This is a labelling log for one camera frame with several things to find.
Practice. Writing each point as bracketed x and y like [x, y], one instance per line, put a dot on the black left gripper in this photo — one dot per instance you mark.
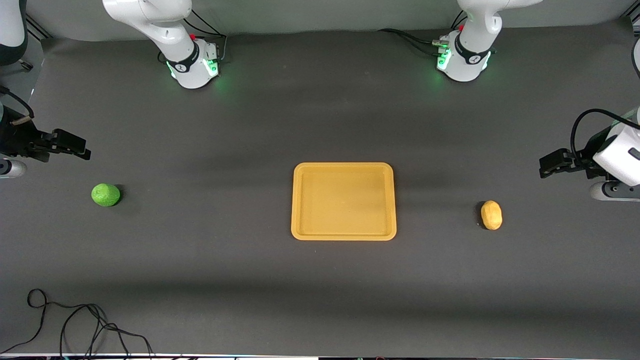
[583, 163]

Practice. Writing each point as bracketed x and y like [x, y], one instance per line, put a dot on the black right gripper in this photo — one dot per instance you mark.
[15, 138]

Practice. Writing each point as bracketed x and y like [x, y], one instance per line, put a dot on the green apple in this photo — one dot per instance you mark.
[105, 195]

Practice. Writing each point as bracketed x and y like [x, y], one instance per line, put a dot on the yellow-brown potato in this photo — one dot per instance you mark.
[491, 215]

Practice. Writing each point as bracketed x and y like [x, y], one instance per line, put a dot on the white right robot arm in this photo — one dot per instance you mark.
[170, 30]

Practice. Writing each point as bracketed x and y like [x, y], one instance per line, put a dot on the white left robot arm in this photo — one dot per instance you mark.
[472, 30]

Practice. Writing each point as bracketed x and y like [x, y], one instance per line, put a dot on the yellow plastic tray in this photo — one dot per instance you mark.
[345, 200]

